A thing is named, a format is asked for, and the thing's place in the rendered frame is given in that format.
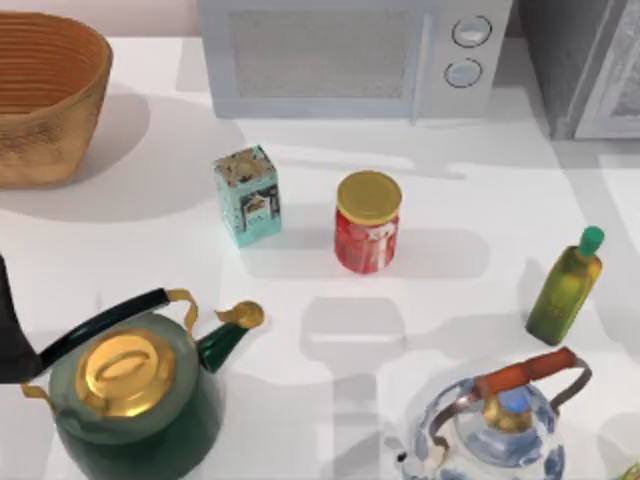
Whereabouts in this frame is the red jar with gold lid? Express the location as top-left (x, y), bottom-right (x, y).
top-left (333, 170), bottom-right (404, 276)

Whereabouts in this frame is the light blue tea box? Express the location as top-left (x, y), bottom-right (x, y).
top-left (213, 144), bottom-right (283, 249)

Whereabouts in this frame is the pale microwave oven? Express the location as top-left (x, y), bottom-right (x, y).
top-left (197, 0), bottom-right (515, 126)

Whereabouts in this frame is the microwave knob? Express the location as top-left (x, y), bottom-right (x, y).
top-left (443, 57), bottom-right (484, 90)
top-left (451, 14), bottom-right (493, 47)

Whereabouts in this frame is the dark green and gold kettle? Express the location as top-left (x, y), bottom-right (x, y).
top-left (19, 287), bottom-right (265, 480)

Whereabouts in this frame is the green oil bottle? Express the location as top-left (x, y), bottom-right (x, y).
top-left (524, 225), bottom-right (606, 347)

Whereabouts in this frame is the white and blue kettle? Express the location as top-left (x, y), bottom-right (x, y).
top-left (385, 347), bottom-right (592, 480)

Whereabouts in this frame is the brown woven basket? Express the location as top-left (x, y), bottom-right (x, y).
top-left (0, 11), bottom-right (115, 190)

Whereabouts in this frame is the grey cabinet with dark inside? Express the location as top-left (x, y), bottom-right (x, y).
top-left (518, 0), bottom-right (640, 141)

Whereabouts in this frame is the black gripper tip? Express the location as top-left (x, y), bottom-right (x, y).
top-left (0, 255), bottom-right (43, 385)

